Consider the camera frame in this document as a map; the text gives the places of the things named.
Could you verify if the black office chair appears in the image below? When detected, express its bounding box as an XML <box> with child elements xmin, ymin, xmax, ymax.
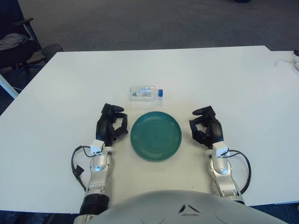
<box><xmin>0</xmin><ymin>0</ymin><xmax>45</xmax><ymax>81</ymax></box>

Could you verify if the green round plate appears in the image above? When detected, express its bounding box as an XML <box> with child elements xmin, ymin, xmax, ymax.
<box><xmin>130</xmin><ymin>111</ymin><xmax>183</xmax><ymax>162</ymax></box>

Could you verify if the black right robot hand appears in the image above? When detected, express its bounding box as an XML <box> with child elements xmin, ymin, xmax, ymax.
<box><xmin>188</xmin><ymin>106</ymin><xmax>224</xmax><ymax>149</ymax></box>

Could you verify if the thin white cable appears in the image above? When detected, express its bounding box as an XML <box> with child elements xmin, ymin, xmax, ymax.
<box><xmin>275</xmin><ymin>58</ymin><xmax>295</xmax><ymax>67</ymax></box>

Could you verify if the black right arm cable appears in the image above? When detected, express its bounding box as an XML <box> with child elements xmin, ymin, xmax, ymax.
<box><xmin>225</xmin><ymin>149</ymin><xmax>252</xmax><ymax>194</ymax></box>

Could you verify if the grey cloth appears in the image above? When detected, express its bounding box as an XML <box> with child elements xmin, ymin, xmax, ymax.
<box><xmin>0</xmin><ymin>33</ymin><xmax>28</xmax><ymax>50</ymax></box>

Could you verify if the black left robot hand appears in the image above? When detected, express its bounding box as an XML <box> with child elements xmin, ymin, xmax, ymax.
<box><xmin>95</xmin><ymin>103</ymin><xmax>129</xmax><ymax>147</ymax></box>

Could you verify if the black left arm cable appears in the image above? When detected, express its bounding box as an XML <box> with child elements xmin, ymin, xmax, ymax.
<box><xmin>71</xmin><ymin>146</ymin><xmax>94</xmax><ymax>192</ymax></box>

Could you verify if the black wire mesh wastebasket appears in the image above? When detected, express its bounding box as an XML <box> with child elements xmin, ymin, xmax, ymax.
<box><xmin>41</xmin><ymin>44</ymin><xmax>64</xmax><ymax>63</ymax></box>

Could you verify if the white desk frame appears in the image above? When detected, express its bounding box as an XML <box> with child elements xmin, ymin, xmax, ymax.
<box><xmin>0</xmin><ymin>74</ymin><xmax>19</xmax><ymax>98</ymax></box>

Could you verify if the grey robot torso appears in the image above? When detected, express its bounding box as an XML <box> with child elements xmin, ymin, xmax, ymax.
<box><xmin>92</xmin><ymin>189</ymin><xmax>285</xmax><ymax>224</ymax></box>

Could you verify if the clear plastic bottle blue cap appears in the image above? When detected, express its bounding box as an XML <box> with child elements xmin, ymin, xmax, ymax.
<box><xmin>129</xmin><ymin>85</ymin><xmax>164</xmax><ymax>102</ymax></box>

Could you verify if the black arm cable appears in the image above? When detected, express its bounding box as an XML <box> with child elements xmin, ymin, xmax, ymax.
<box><xmin>71</xmin><ymin>146</ymin><xmax>94</xmax><ymax>192</ymax></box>
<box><xmin>225</xmin><ymin>149</ymin><xmax>252</xmax><ymax>194</ymax></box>

